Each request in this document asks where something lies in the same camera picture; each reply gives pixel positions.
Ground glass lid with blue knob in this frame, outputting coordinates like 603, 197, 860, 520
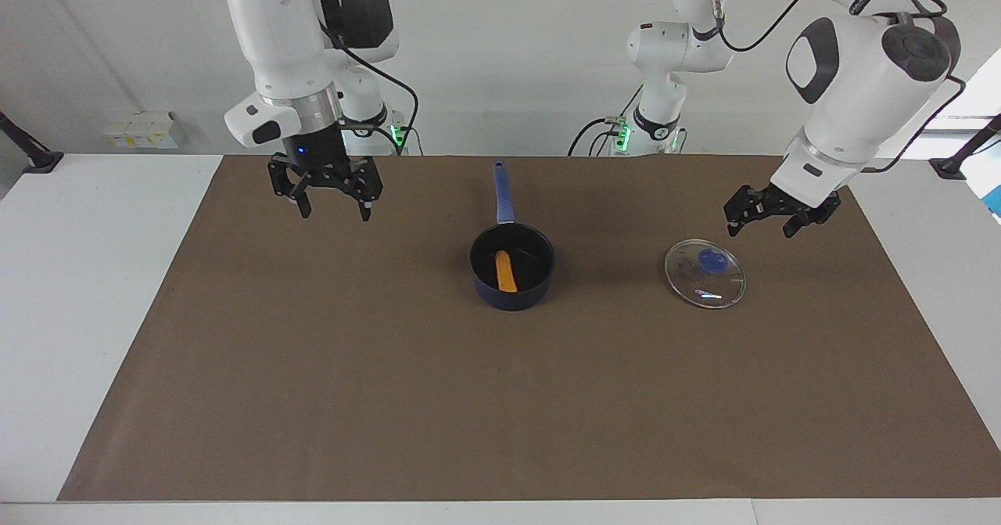
664, 239, 747, 310

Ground black clamp stand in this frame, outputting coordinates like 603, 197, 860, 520
928, 113, 1001, 181
0, 110, 65, 174

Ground dark blue saucepan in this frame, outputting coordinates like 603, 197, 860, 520
469, 160, 557, 312

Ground brown table mat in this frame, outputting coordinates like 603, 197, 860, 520
56, 155, 1001, 502

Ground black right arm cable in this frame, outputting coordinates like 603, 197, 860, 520
313, 0, 423, 156

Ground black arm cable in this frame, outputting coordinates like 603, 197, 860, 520
313, 0, 423, 156
708, 0, 967, 174

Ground white wall socket boxes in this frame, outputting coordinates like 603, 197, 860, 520
104, 110, 188, 150

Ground black base power cable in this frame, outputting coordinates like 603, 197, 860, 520
567, 114, 628, 157

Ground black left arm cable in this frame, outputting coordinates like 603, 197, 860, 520
708, 0, 967, 174

